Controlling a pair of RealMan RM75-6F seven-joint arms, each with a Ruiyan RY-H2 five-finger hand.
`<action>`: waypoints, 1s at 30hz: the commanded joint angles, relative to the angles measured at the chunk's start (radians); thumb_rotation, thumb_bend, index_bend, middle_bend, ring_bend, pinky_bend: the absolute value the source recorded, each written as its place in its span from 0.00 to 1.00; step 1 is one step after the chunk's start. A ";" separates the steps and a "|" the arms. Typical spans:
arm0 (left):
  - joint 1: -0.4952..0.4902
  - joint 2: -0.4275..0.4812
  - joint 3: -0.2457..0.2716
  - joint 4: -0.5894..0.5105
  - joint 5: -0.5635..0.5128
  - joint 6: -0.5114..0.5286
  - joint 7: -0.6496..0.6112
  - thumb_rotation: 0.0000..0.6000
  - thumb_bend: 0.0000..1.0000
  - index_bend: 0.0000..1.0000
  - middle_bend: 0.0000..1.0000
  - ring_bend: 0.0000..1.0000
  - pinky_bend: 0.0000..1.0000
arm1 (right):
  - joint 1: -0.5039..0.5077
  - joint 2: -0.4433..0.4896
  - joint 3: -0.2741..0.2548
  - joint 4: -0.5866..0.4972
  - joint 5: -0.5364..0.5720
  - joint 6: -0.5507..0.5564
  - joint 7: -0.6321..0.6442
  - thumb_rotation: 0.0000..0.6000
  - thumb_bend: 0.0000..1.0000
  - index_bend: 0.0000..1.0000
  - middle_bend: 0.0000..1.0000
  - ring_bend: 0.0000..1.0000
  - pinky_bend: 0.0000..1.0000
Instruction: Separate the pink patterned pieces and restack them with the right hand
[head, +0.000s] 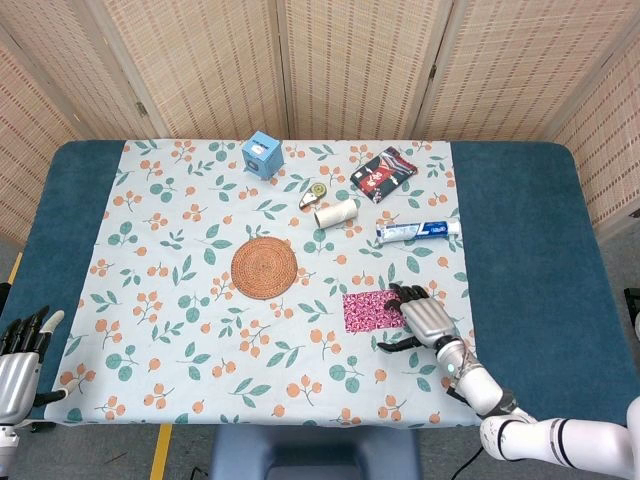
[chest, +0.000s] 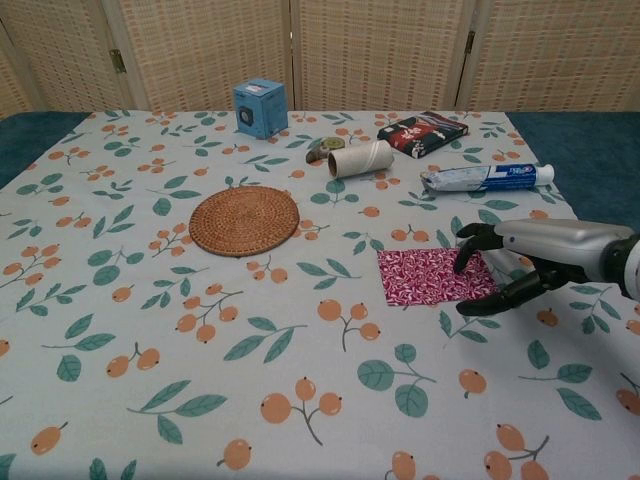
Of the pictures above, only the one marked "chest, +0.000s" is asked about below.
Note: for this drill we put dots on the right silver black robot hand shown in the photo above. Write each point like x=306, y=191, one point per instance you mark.
x=555, y=245

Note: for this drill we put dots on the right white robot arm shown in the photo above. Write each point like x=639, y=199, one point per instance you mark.
x=625, y=270

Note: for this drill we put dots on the black and red packet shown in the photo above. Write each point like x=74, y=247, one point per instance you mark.
x=420, y=132

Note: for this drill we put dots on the white blue toothpaste tube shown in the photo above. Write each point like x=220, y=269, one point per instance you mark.
x=480, y=179

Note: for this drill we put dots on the cardboard paper tube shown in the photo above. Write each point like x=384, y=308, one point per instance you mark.
x=360, y=159

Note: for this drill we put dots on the dark screen hinge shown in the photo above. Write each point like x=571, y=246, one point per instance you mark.
x=470, y=41

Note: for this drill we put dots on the correction tape dispenser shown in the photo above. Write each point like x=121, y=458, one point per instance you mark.
x=325, y=147

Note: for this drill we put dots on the round woven rattan coaster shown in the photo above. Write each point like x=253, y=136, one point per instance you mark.
x=244, y=220

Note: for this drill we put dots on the blue cube cardboard box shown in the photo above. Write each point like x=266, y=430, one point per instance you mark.
x=260, y=110

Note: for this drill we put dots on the woven bamboo folding screen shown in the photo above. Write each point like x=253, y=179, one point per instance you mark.
x=210, y=50

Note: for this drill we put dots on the floral leaf print tablecloth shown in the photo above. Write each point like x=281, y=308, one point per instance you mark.
x=150, y=325

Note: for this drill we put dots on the brass screen hinge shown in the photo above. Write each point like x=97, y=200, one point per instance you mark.
x=117, y=60

